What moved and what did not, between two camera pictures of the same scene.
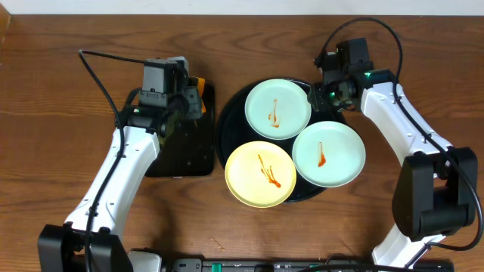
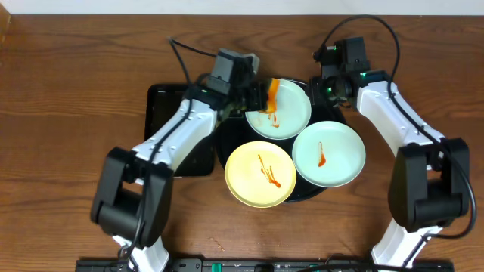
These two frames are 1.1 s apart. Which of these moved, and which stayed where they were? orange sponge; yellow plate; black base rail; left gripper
Moved: orange sponge; left gripper
Stayed: black base rail; yellow plate
